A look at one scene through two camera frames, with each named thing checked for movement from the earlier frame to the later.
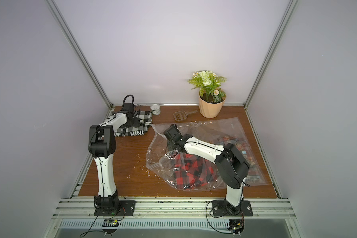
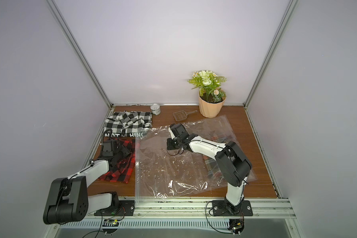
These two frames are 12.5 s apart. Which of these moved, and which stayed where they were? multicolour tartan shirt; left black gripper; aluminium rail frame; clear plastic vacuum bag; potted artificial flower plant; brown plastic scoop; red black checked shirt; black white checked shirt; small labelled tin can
Moved: clear plastic vacuum bag; red black checked shirt; multicolour tartan shirt; left black gripper
Stayed: brown plastic scoop; black white checked shirt; small labelled tin can; potted artificial flower plant; aluminium rail frame
